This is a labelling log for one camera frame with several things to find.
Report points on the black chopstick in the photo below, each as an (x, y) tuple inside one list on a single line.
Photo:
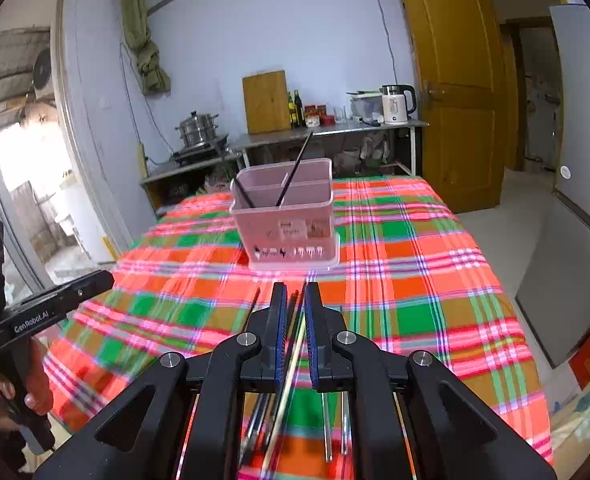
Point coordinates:
[(243, 193), (295, 167), (291, 310), (254, 304)]

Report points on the person's left hand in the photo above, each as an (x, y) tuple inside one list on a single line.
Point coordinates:
[(40, 380)]

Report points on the green hanging cloth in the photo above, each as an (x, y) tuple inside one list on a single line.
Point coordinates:
[(145, 45)]

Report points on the white electric kettle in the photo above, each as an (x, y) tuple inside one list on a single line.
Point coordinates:
[(395, 106)]

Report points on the metal chopstick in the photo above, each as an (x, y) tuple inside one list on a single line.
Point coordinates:
[(327, 425), (345, 420)]

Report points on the pink plastic utensil holder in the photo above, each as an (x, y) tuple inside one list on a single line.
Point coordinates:
[(285, 210)]

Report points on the clear drinking glass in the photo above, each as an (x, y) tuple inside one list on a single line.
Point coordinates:
[(340, 115)]

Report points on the wooden cutting board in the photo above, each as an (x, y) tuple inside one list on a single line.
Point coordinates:
[(266, 102)]

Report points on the grey refrigerator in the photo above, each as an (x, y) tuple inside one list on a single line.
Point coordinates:
[(575, 185)]

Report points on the metal kitchen shelf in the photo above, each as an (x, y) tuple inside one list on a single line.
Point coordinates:
[(325, 132)]

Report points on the steel steamer pot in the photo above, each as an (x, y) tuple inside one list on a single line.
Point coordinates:
[(197, 130)]

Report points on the round white fridge magnet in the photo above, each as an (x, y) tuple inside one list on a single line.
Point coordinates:
[(565, 171)]

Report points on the low wooden shelf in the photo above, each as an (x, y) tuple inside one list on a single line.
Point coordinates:
[(175, 180)]

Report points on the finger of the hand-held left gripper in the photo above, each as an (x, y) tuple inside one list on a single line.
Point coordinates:
[(87, 285)]

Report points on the pale wooden chopstick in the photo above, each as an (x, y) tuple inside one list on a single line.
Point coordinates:
[(290, 380)]

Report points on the plaid tablecloth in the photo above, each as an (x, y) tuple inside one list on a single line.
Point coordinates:
[(415, 270)]

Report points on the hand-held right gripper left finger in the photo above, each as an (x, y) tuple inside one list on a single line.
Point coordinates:
[(281, 332)]

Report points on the red lidded jar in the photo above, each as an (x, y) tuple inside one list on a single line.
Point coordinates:
[(312, 115)]

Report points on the yellow wooden door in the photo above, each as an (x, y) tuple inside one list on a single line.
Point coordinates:
[(450, 85)]

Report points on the grey metal utensil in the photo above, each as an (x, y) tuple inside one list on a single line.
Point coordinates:
[(251, 435)]

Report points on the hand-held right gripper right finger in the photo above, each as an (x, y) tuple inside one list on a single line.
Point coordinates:
[(311, 332)]

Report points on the gas stove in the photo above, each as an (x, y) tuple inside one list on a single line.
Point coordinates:
[(200, 152)]

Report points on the yellow power strip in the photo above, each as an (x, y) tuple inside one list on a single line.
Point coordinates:
[(142, 160)]

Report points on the clear lidded storage container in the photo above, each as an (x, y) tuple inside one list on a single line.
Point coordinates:
[(366, 106)]

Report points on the outdoor air conditioner unit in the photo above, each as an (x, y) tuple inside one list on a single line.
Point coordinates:
[(42, 75)]

